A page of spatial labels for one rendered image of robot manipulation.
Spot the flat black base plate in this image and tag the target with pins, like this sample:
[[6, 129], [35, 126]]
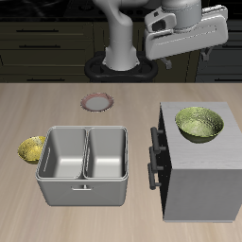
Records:
[[94, 71]]

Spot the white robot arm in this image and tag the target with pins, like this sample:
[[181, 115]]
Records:
[[121, 41]]

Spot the grey cabinet with black front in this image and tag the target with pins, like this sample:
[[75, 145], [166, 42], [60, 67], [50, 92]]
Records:
[[201, 164]]

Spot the green bowl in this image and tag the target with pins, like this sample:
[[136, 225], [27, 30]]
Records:
[[199, 123]]

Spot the yellow bowl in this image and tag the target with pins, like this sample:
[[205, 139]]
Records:
[[29, 150]]

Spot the pink rimmed plate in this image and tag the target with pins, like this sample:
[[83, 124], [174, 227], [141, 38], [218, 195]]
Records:
[[97, 102]]

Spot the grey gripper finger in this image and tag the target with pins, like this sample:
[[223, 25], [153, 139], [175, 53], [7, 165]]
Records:
[[205, 54], [167, 62]]

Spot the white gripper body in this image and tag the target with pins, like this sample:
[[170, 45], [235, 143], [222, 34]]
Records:
[[186, 39]]

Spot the white basket with two bins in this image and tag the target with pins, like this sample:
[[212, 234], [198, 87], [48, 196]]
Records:
[[83, 170]]

